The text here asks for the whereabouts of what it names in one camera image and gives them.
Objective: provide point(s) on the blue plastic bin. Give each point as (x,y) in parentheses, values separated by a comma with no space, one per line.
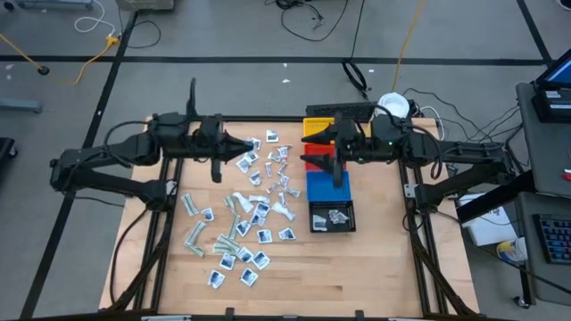
(321,187)

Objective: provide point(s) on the black metal beam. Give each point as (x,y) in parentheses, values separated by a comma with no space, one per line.
(495,200)

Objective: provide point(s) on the black keyboard coloured keys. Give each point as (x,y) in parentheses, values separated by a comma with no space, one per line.
(555,238)

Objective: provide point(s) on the yellow plastic bin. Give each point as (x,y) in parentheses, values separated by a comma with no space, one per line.
(314,126)

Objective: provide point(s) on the green striped bandage wrapper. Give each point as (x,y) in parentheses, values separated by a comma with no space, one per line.
(195,234)
(234,225)
(221,249)
(230,242)
(189,204)
(229,203)

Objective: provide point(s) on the alcohol antiseptic pad packet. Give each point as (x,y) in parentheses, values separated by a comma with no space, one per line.
(249,277)
(207,214)
(251,156)
(261,260)
(255,178)
(256,143)
(271,136)
(287,233)
(262,209)
(264,236)
(342,218)
(334,215)
(257,219)
(243,165)
(216,278)
(245,254)
(319,222)
(243,227)
(227,261)

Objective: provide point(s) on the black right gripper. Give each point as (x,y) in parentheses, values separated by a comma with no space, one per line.
(357,142)

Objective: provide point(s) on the grey keyboard desk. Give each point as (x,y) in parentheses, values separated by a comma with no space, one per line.
(544,285)

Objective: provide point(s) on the black flat box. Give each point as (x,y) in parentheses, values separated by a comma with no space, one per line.
(341,110)

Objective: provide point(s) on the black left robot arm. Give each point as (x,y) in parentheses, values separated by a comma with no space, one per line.
(111,151)

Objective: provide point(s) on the black round floor plug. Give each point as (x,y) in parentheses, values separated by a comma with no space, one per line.
(43,70)

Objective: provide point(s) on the white bandage wrapper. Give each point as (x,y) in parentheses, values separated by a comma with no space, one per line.
(259,199)
(242,201)
(283,211)

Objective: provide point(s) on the yellow white bottle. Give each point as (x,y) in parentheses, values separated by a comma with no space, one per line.
(513,250)

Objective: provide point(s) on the black laptop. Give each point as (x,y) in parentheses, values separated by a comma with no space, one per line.
(555,73)

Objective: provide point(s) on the black chair base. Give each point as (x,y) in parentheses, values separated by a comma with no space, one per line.
(5,149)

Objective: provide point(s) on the grey equipment box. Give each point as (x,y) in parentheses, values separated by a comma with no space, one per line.
(145,3)

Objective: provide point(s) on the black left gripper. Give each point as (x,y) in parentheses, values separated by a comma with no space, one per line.
(209,138)

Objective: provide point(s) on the black caster wheel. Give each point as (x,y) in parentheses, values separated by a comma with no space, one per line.
(521,302)

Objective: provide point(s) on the blue grey metal bar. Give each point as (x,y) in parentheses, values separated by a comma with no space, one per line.
(20,105)

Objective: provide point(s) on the grey cart top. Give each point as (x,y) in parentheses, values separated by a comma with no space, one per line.
(542,156)

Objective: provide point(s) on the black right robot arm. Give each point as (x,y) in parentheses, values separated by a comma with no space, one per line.
(468,149)

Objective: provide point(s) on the black perforated basket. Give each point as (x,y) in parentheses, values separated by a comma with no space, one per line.
(332,205)

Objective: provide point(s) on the red plastic bin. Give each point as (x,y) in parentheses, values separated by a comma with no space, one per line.
(314,149)

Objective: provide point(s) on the white cardboard box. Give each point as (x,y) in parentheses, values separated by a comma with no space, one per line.
(490,229)

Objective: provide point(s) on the white disinfecting wipes canister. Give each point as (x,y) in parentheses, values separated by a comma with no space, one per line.
(393,104)

